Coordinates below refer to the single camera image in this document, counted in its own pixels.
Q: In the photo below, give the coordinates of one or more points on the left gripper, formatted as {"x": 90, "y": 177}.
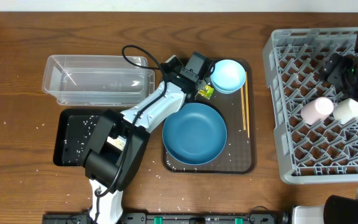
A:
{"x": 207, "y": 78}

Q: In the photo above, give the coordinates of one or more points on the green yellow snack wrapper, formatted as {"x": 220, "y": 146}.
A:
{"x": 206, "y": 92}

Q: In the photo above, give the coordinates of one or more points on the small white cup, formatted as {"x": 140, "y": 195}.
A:
{"x": 346, "y": 110}

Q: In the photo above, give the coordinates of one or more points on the pink plastic cup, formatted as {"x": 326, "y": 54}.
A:
{"x": 317, "y": 110}

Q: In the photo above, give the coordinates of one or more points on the dark blue plate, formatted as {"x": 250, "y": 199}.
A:
{"x": 195, "y": 135}

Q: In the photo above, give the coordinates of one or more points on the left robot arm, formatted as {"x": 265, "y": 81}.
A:
{"x": 136, "y": 124}

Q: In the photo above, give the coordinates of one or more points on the grey dishwasher rack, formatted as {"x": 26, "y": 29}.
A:
{"x": 326, "y": 151}

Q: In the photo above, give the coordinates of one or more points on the light blue bowl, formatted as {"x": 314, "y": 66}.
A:
{"x": 228, "y": 76}

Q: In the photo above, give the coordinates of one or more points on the left wooden chopstick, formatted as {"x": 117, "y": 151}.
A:
{"x": 243, "y": 109}

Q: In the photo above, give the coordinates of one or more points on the wooden chopstick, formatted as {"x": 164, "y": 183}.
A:
{"x": 246, "y": 91}
{"x": 243, "y": 109}

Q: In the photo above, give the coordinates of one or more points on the right wooden chopstick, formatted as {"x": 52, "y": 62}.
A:
{"x": 246, "y": 91}

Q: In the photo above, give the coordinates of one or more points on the brown serving tray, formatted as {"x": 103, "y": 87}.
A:
{"x": 239, "y": 153}

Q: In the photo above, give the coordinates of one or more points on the clear plastic bin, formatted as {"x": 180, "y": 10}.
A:
{"x": 98, "y": 80}

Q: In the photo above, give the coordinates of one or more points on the black plastic tray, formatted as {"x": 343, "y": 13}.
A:
{"x": 79, "y": 142}

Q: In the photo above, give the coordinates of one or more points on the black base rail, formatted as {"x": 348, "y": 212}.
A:
{"x": 142, "y": 218}

